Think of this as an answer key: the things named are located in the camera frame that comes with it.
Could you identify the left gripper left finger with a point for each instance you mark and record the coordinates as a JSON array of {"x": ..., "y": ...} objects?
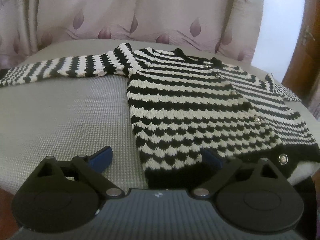
[{"x": 90, "y": 169}]

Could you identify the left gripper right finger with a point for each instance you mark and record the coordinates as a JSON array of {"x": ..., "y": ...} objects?
[{"x": 223, "y": 167}]

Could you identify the black white striped knit cardigan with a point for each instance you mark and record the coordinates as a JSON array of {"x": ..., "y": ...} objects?
[{"x": 181, "y": 104}]

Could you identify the brown wooden door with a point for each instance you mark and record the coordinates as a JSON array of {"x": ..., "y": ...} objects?
[{"x": 302, "y": 75}]

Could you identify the pink leaf print curtain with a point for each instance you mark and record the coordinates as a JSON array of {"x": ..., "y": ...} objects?
[{"x": 225, "y": 27}]

